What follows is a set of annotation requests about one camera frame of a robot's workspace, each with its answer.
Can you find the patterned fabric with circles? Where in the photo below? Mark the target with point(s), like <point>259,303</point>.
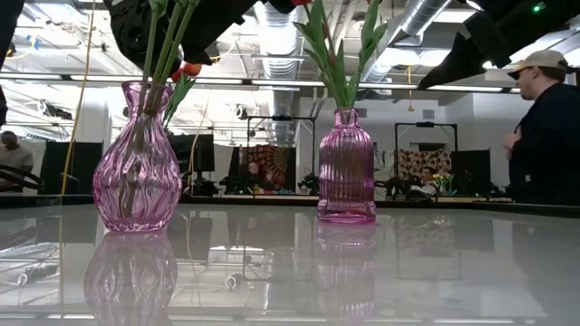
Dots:
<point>421,160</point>

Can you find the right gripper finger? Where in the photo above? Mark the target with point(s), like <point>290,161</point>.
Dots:
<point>453,63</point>

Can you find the pink ribbed glass vase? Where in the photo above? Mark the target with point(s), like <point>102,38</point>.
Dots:
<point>346,181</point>

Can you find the person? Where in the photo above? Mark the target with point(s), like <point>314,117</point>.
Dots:
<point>253,171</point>
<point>426,177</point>
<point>13,156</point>
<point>544,136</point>

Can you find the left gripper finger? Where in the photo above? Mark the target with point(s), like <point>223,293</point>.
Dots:
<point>197,52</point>

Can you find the orange patterned fabric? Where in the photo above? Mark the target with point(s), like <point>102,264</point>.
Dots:
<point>269,158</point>

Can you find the silver ventilation duct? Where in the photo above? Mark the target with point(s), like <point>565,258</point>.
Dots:
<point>281,50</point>

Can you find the black panel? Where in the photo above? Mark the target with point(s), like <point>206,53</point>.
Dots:
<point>86,167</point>

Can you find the black monitor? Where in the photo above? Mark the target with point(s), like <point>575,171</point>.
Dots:
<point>199,151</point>

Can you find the orange artificial tulip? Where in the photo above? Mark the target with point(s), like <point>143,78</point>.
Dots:
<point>186,70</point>

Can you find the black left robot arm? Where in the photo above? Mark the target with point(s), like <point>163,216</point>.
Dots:
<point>9,54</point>

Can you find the pink wavy glass vase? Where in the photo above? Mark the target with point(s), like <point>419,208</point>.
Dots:
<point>136,181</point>

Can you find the black screen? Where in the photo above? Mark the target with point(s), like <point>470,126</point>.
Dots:
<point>471,167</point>

